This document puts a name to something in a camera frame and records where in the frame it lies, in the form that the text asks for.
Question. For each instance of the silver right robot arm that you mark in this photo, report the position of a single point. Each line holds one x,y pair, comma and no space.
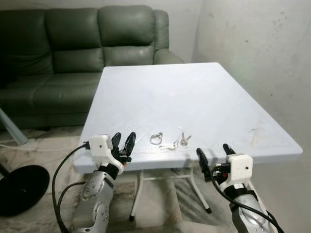
250,213

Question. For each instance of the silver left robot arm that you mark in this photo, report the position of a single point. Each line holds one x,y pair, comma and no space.
95,204

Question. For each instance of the white folding table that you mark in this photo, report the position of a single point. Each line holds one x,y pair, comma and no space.
194,102

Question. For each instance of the dark green leather sofa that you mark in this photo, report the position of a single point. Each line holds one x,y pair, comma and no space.
73,58

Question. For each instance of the black round stand base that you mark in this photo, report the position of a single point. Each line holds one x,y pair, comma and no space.
22,190

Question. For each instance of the grey metal pole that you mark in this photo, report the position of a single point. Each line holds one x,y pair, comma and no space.
12,127

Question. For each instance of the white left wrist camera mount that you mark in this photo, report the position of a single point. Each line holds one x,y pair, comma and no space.
99,144

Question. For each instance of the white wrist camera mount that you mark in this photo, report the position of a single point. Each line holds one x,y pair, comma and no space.
99,144
240,166

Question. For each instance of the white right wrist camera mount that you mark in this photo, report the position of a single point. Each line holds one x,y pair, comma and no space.
240,166

